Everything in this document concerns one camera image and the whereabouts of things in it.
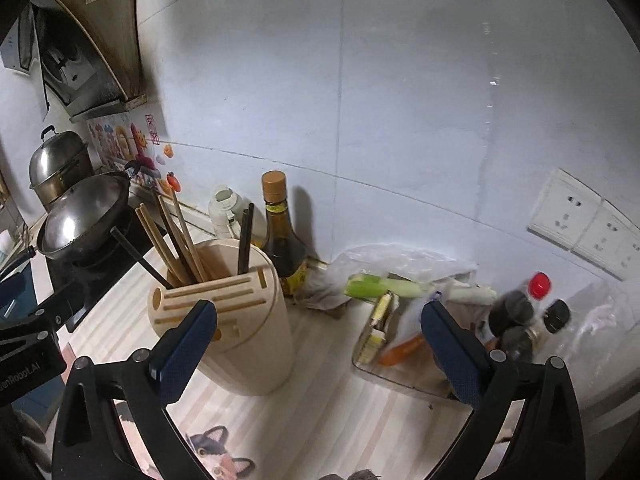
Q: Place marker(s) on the red cap bottle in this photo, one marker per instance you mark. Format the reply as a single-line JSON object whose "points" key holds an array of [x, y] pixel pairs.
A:
{"points": [[518, 306]]}

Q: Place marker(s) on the green leek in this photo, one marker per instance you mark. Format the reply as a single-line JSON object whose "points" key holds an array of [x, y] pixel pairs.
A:
{"points": [[365, 285]]}

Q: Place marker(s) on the steel steamer pot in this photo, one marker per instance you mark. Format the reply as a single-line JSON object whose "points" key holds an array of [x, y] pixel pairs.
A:
{"points": [[61, 161]]}

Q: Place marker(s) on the range hood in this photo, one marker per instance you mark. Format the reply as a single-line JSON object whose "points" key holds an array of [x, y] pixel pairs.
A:
{"points": [[87, 51]]}

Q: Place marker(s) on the striped cat placemat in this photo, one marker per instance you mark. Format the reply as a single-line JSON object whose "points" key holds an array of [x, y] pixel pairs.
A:
{"points": [[327, 418]]}

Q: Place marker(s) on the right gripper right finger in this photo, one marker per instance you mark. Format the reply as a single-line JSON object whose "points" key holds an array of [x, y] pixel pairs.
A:
{"points": [[548, 442]]}

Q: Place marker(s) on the clear plastic organizer bin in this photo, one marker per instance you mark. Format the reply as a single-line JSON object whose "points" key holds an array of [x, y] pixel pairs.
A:
{"points": [[420, 373]]}

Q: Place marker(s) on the dark oil bottle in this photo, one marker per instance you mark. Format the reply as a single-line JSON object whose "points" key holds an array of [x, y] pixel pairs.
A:
{"points": [[287, 252]]}

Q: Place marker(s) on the white wall socket panel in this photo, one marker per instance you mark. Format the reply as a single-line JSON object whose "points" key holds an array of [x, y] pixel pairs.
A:
{"points": [[570, 214]]}

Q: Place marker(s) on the beige wooden utensil holder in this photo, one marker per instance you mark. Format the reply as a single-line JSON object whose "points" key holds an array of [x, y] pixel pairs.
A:
{"points": [[252, 351]]}

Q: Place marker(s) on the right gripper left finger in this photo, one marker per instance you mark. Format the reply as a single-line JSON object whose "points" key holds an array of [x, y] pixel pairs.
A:
{"points": [[89, 441]]}

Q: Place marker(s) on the orange seasoning packet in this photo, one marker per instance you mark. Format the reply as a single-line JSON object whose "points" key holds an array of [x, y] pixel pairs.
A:
{"points": [[402, 352]]}

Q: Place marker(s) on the steel wok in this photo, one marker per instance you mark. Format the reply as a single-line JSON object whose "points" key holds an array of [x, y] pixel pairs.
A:
{"points": [[80, 221]]}

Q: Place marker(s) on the yellow seasoning box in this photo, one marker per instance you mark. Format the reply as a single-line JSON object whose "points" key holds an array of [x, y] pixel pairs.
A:
{"points": [[374, 334]]}

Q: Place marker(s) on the white plastic bottle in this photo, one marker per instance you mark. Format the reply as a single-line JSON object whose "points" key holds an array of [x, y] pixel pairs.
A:
{"points": [[225, 210]]}

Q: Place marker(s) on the clear plastic bag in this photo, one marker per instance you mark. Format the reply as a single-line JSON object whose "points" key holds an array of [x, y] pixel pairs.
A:
{"points": [[600, 344]]}

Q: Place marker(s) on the black cap bottle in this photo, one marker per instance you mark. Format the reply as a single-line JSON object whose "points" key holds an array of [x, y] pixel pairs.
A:
{"points": [[522, 343]]}

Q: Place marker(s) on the colourful wall stickers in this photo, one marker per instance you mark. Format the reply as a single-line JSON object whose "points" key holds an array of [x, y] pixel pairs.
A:
{"points": [[134, 143]]}

